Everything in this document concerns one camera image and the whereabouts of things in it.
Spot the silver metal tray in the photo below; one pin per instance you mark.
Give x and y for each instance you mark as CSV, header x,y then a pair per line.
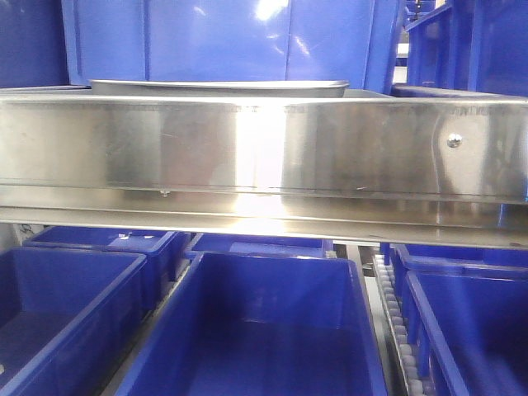
x,y
309,89

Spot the blue bin rear centre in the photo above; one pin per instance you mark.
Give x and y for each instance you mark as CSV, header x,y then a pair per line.
x,y
258,245

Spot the stainless steel shelf front panel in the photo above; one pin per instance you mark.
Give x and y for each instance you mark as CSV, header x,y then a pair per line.
x,y
373,169

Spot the blue bin lower centre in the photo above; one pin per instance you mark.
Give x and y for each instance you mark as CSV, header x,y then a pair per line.
x,y
241,325

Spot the white roller conveyor track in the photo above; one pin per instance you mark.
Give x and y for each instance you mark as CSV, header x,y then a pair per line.
x,y
404,354

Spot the large blue crate upper centre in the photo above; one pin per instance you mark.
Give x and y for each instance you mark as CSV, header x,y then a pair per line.
x,y
354,41

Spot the shiny round screw head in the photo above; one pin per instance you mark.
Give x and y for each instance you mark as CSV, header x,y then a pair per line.
x,y
454,140

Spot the blue bin lower left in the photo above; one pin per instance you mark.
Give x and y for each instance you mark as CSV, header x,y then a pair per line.
x,y
66,316

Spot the blue bin lower right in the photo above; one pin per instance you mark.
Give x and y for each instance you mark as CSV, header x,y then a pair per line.
x,y
470,333

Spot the blue crate upper right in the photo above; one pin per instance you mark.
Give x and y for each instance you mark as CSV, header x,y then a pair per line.
x,y
478,46

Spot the blue crate upper left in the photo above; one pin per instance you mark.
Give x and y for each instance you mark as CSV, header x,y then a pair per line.
x,y
32,44

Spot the grey metal divider rail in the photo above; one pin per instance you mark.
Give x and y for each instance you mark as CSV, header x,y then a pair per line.
x,y
142,336

